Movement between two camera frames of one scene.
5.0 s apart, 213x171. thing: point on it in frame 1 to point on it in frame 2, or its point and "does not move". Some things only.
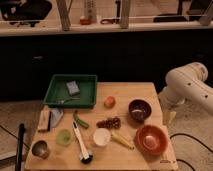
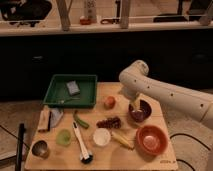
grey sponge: x=73 y=88 does not move
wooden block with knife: x=44 y=120 does not move
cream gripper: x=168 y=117 to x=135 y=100
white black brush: x=86 y=158 does not move
